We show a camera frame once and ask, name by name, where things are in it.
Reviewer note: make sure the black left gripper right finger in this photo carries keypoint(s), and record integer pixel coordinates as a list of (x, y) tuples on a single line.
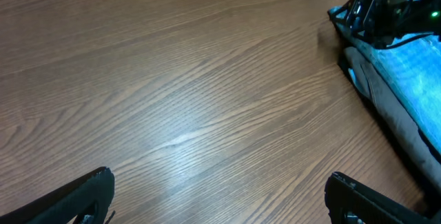
[(350, 201)]

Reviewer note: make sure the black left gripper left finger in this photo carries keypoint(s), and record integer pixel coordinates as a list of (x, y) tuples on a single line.
[(84, 200)]

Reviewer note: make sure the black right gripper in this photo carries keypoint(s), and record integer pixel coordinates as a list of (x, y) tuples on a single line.
[(373, 21)]

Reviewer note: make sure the light blue denim jeans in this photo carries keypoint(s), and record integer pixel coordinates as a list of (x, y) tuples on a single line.
[(412, 71)]

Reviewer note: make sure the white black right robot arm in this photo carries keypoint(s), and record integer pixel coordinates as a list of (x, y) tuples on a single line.
[(421, 19)]

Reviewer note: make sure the grey khaki trousers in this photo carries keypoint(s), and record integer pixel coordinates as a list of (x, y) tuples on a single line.
[(371, 85)]

